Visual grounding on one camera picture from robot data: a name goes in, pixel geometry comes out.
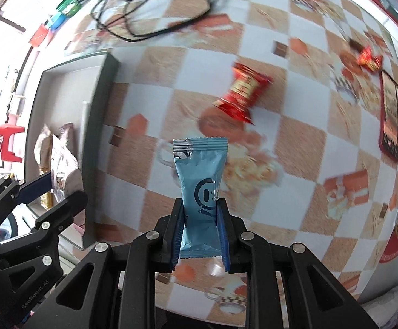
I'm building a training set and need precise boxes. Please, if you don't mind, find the red plastic stool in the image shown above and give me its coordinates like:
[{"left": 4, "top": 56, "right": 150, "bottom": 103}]
[{"left": 0, "top": 114, "right": 25, "bottom": 163}]

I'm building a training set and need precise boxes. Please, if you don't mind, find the red gold chinese candy packet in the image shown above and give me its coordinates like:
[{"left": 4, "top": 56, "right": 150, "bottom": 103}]
[{"left": 213, "top": 63, "right": 273, "bottom": 124}]

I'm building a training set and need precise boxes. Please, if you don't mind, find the black cable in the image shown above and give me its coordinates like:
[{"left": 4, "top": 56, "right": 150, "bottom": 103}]
[{"left": 90, "top": 0, "right": 240, "bottom": 43}]

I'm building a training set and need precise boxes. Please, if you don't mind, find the light blue snack packet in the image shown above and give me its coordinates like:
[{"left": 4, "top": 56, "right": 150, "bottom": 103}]
[{"left": 173, "top": 137, "right": 228, "bottom": 259}]

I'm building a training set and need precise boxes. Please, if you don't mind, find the white tray with green rim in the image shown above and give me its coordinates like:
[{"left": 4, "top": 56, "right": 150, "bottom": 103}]
[{"left": 24, "top": 52, "right": 119, "bottom": 249}]

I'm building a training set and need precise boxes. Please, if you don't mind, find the red cased smartphone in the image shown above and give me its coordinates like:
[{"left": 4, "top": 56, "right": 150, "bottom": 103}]
[{"left": 379, "top": 70, "right": 398, "bottom": 163}]

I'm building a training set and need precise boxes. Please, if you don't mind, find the red round mat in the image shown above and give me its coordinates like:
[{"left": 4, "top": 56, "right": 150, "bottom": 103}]
[{"left": 379, "top": 232, "right": 398, "bottom": 264}]

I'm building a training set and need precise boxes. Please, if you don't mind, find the brown snack packet in tray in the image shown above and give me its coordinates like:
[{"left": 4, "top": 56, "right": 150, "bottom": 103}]
[{"left": 51, "top": 123, "right": 84, "bottom": 203}]

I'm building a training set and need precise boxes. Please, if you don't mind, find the small red candy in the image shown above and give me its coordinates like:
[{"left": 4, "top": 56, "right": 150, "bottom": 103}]
[{"left": 356, "top": 47, "right": 383, "bottom": 73}]

